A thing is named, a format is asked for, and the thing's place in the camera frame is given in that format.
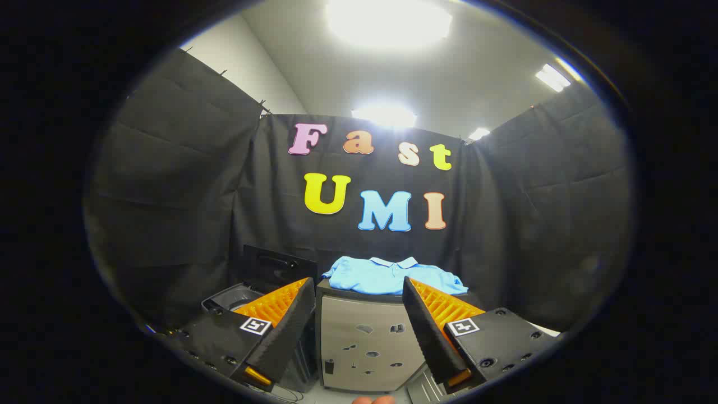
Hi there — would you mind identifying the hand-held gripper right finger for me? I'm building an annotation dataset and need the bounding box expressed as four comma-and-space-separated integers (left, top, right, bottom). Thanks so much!
402, 276, 560, 394

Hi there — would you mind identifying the dark washing machine lid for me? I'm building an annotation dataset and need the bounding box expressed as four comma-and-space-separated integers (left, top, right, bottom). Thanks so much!
241, 244, 319, 293

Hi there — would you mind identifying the large round ceiling light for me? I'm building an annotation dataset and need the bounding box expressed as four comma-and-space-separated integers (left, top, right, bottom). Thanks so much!
325, 0, 453, 51

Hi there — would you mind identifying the grey cabinet with dark top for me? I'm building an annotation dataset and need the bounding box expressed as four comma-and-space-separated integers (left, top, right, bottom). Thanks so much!
315, 279, 484, 393

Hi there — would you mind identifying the oval ceiling light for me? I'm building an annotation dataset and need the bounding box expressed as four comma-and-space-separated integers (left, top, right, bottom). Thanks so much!
352, 104, 418, 129

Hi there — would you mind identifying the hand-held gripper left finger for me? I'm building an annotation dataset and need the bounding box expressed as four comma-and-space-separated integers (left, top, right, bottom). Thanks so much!
167, 277, 316, 392

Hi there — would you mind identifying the rectangular ceiling light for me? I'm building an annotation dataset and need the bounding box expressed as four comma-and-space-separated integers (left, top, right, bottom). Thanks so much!
535, 63, 572, 93

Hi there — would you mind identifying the black washing machine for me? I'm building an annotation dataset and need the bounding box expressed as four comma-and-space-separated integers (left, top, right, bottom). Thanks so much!
201, 282, 320, 393

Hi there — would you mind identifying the light blue polo shirt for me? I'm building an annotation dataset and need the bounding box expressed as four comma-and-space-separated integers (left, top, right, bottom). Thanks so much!
322, 256, 469, 296

